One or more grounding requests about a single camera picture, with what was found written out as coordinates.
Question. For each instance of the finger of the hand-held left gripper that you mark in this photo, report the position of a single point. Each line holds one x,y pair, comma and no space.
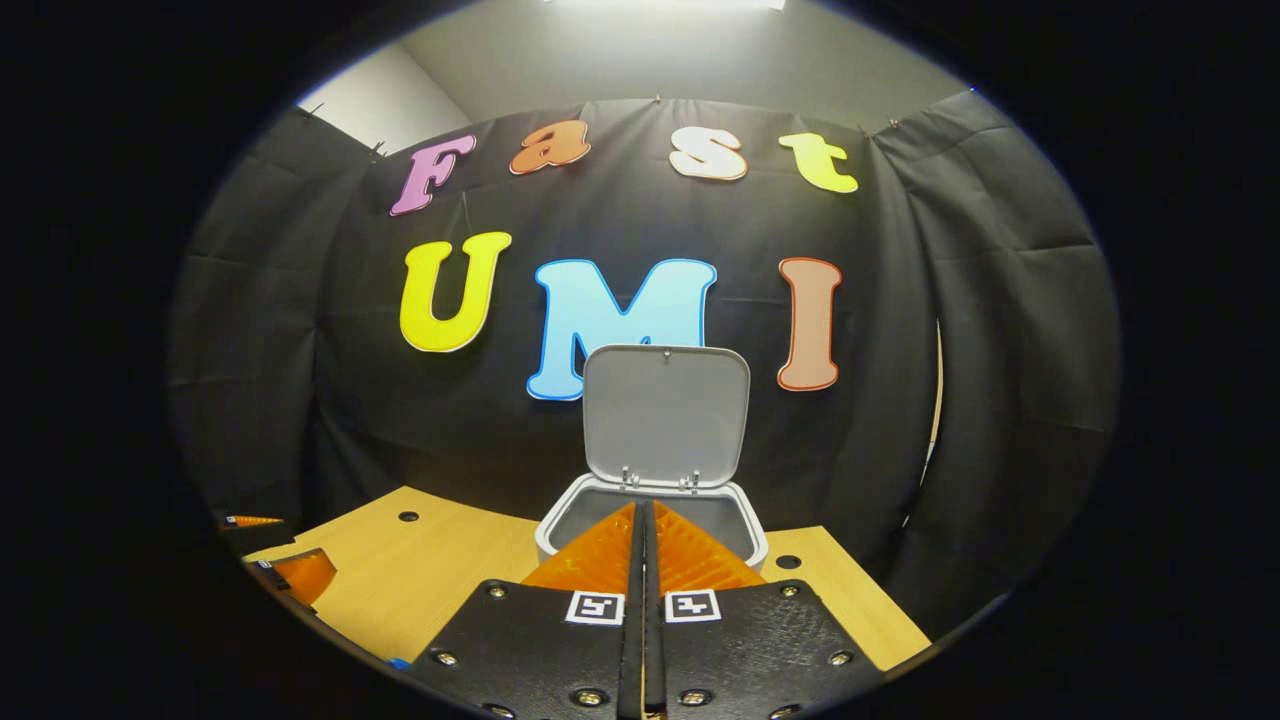
255,535
300,575

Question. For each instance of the wooden desktop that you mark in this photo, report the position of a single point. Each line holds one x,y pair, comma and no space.
430,570

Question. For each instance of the ceiling light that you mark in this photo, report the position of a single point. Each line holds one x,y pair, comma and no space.
660,4

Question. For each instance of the white desktop garbage bin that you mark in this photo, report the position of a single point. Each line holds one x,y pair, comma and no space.
665,420

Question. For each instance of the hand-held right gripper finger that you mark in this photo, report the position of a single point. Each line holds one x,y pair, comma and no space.
655,670
631,670

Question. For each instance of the black backdrop cloth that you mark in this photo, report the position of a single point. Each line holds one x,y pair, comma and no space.
500,440

